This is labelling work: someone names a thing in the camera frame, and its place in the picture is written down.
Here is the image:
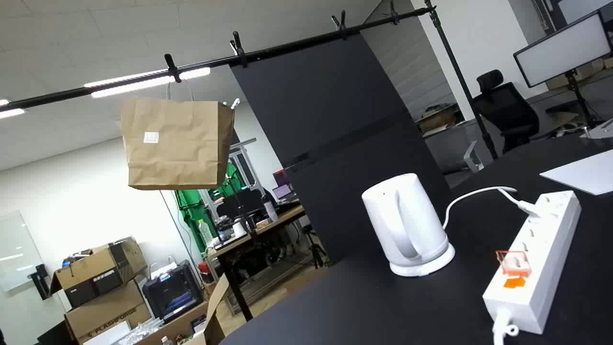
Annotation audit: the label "white power strip orange switch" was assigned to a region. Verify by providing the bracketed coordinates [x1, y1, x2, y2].
[481, 189, 585, 336]

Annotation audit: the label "black backdrop panel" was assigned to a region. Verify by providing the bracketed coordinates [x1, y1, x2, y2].
[229, 32, 456, 267]

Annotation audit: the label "wooden desk black legs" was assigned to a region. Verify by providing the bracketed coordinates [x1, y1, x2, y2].
[207, 204, 324, 323]

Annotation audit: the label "white electric kettle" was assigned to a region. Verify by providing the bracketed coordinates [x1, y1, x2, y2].
[361, 172, 458, 281]

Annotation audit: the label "green cloth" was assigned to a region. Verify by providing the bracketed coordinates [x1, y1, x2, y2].
[175, 162, 248, 256]

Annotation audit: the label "black backdrop crossbar pole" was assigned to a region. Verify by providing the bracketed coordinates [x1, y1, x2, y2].
[0, 5, 439, 114]

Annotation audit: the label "brown paper bag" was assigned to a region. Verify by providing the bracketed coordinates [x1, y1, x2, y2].
[119, 97, 238, 193]

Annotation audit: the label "black spring clamp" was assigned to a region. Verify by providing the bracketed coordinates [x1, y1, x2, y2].
[330, 11, 351, 41]
[229, 30, 252, 70]
[163, 53, 184, 85]

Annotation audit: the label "open cardboard box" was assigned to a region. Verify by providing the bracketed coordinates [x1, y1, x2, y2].
[137, 275, 234, 345]

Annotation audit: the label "black 3D printer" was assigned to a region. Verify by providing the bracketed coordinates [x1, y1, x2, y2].
[140, 260, 206, 323]

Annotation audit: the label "ceiling light strip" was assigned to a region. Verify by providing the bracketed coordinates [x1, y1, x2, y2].
[0, 97, 27, 122]
[83, 66, 215, 103]

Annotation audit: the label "black office chair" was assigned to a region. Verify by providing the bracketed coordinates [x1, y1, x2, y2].
[472, 68, 543, 156]

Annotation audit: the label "white flat board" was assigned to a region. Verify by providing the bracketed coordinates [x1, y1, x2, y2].
[539, 149, 613, 198]

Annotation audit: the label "white power strip cable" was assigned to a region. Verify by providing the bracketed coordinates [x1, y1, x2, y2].
[491, 308, 522, 345]

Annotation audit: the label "wall whiteboard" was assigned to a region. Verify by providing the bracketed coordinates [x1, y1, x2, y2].
[0, 210, 47, 296]

